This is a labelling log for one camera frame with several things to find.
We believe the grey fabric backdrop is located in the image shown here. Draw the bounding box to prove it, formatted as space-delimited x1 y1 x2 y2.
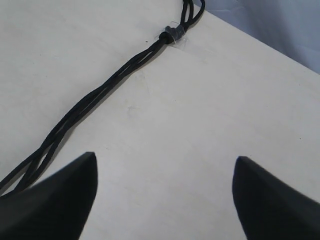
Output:
205 0 320 73

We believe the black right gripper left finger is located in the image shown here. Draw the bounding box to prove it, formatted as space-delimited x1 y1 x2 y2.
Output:
0 152 98 240

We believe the dark grey plastic cable clamp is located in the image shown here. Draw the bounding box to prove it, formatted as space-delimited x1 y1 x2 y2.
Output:
164 24 185 42

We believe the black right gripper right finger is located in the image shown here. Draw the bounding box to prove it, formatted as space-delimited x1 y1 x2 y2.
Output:
232 156 320 240

